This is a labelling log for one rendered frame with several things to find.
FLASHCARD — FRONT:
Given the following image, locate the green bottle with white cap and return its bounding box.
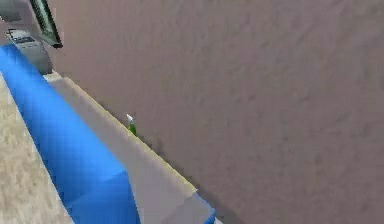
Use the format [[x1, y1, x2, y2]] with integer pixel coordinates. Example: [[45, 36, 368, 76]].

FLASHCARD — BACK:
[[126, 113, 138, 137]]

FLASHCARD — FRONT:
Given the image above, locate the blue bed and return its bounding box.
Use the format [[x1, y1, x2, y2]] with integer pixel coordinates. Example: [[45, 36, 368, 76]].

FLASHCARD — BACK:
[[0, 43, 224, 224]]

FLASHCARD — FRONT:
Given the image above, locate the dark framed picture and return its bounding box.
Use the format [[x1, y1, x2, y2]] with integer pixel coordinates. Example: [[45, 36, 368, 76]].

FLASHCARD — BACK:
[[29, 0, 64, 49]]

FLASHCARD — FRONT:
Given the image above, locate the grey chest of drawers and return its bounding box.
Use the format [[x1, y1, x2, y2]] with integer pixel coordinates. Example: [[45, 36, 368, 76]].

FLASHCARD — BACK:
[[5, 28, 54, 76]]

